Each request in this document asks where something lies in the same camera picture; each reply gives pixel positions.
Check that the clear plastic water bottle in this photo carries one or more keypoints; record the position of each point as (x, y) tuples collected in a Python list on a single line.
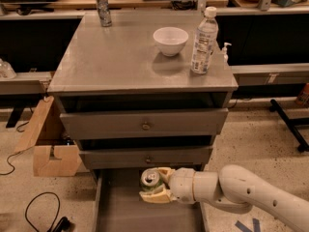
[(204, 41)]

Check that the white ceramic bowl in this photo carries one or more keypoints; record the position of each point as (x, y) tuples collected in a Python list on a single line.
[(170, 40)]

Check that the grey bottom drawer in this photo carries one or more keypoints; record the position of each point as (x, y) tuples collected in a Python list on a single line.
[(119, 207)]

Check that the orange bottle on floor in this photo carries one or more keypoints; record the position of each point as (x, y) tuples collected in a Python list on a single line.
[(303, 96)]

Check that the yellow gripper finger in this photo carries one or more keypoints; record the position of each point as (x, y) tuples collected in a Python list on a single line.
[(166, 173), (159, 195)]

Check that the silver patterned tall can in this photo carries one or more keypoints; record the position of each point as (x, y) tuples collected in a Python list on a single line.
[(104, 13)]

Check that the grey drawer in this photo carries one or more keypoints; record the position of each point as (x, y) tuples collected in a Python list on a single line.
[(146, 152), (143, 115), (119, 207)]

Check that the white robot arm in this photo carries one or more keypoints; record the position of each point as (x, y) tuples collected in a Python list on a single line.
[(233, 189)]

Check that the wooden box stand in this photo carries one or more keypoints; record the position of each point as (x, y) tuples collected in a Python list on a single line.
[(54, 154)]

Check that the grey top drawer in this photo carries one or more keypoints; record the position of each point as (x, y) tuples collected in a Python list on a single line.
[(143, 115)]

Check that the green soda can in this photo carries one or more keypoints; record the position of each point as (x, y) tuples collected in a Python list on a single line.
[(150, 180)]

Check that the grey drawer cabinet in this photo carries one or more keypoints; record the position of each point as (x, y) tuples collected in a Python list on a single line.
[(122, 60)]

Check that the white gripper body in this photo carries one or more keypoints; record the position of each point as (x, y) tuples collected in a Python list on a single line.
[(182, 185)]

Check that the black table leg base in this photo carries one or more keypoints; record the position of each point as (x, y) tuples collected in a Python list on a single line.
[(292, 125)]

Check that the clear plastic container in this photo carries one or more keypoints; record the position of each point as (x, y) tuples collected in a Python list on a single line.
[(6, 70)]

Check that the white pump dispenser bottle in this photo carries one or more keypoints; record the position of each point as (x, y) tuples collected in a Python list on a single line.
[(225, 51)]

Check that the grey middle drawer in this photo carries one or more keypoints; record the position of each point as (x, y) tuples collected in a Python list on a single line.
[(146, 152)]

